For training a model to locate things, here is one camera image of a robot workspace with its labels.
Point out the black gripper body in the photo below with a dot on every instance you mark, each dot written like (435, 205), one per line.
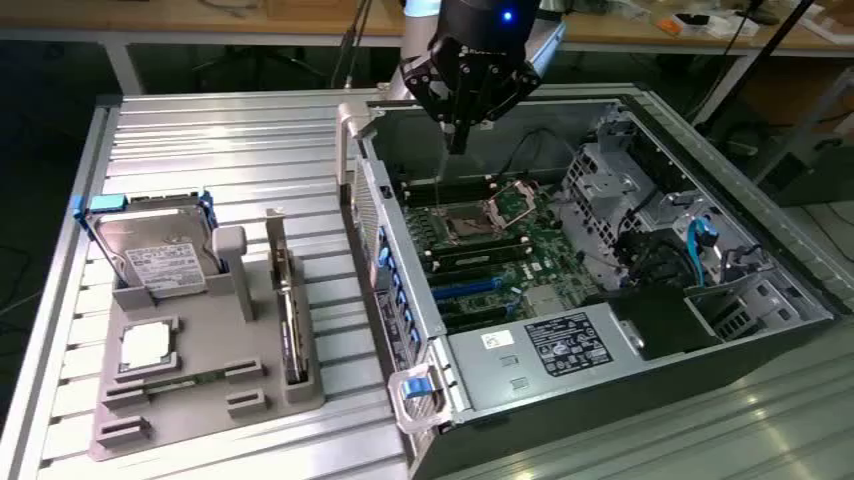
(483, 30)

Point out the graphics card with black cooler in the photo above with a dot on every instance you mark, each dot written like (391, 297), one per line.
(289, 320)

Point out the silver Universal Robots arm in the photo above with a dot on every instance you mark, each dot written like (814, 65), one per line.
(416, 30)

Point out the thin metal locking lever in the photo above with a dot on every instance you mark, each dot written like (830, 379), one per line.
(438, 190)

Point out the metal disk bay cage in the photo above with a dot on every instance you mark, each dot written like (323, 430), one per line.
(600, 185)

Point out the metal socket cover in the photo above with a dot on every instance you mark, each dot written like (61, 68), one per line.
(527, 209)

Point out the small orange object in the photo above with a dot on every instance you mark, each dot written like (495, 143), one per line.
(667, 26)

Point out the CPU socket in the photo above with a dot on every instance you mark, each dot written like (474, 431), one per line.
(467, 225)

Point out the black and white box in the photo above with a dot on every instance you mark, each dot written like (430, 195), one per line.
(690, 25)

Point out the green motherboard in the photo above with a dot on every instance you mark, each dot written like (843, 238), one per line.
(534, 250)

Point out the installed black RAM stick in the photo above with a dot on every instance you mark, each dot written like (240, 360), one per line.
(480, 256)

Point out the black stand pole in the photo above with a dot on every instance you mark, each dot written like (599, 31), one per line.
(753, 60)

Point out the blue expansion slot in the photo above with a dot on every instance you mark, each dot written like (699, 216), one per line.
(467, 289)

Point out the silver chipset heatsink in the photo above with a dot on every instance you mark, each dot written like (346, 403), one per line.
(543, 300)

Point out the grey floor box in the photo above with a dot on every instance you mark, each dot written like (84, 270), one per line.
(821, 170)

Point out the black plastic shroud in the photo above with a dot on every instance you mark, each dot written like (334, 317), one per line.
(660, 320)

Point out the hard disk drive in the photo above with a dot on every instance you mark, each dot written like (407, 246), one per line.
(107, 204)

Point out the grey power supply unit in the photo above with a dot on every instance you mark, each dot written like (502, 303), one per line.
(500, 370)

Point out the blue case latch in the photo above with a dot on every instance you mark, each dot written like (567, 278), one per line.
(415, 389)

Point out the grey parts rack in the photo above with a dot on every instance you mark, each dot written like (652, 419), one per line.
(200, 350)

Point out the open black PC case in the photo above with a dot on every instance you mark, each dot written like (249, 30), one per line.
(600, 400)

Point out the silver CPU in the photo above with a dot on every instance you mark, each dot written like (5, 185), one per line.
(147, 347)

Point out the green RAM stick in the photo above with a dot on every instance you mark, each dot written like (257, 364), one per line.
(183, 381)

